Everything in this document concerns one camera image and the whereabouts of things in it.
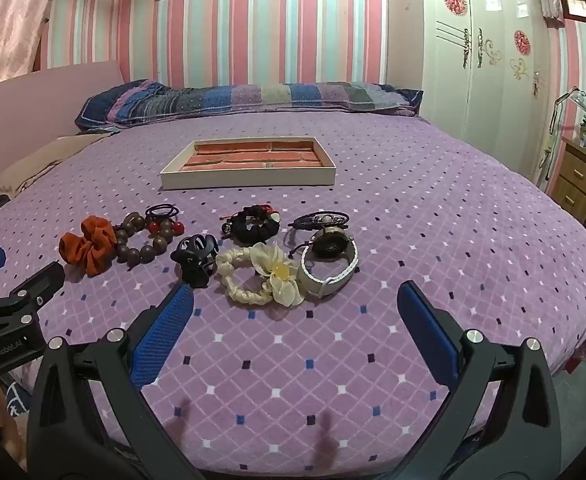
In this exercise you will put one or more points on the person's left forearm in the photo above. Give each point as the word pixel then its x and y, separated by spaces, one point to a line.
pixel 10 440

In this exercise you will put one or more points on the white wardrobe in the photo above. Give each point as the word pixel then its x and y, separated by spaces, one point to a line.
pixel 488 90

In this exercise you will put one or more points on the black hair claw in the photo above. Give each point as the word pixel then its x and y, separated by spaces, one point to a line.
pixel 193 265

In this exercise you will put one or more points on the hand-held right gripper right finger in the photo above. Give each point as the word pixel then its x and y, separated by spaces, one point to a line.
pixel 428 335

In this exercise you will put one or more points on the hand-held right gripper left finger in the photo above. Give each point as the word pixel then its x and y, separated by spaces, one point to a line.
pixel 165 332

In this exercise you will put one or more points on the brick pattern cardboard tray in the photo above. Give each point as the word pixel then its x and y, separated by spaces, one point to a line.
pixel 213 180

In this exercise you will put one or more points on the pink headboard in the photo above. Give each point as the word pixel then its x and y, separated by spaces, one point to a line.
pixel 33 110

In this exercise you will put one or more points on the orange scrunchie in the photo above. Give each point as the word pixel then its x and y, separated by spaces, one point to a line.
pixel 90 246

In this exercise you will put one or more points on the wooden desk with drawers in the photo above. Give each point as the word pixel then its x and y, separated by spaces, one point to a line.
pixel 575 180

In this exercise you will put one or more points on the desk lamp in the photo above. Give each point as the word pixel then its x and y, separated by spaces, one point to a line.
pixel 578 96

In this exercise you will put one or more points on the striped patchwork pillow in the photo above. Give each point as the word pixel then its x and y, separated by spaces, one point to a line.
pixel 248 96

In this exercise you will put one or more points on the purple diamond pattern bedspread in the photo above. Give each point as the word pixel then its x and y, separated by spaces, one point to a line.
pixel 398 200

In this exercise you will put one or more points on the cream flower scrunchie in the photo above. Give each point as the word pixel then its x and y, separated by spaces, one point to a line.
pixel 278 270

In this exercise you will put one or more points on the black scrunchie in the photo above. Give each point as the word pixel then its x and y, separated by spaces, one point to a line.
pixel 253 231

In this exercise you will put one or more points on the beige blanket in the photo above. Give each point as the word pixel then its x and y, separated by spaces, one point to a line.
pixel 48 160

